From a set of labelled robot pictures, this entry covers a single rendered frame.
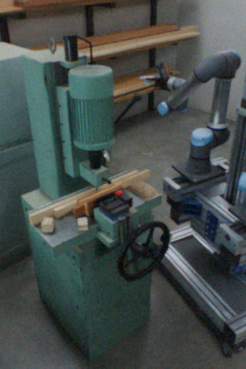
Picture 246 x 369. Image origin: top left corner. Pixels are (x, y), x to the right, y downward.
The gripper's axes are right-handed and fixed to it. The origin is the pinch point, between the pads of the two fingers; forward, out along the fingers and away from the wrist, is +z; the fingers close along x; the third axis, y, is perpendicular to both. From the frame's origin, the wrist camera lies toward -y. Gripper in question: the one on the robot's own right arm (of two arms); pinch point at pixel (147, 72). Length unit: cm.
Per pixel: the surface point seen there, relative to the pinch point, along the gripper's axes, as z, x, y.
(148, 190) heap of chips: -65, -67, 22
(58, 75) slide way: -33, -84, -34
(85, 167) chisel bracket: -47, -88, 5
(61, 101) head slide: -37, -87, -24
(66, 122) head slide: -39, -88, -16
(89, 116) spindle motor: -56, -87, -23
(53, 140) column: -32, -92, -6
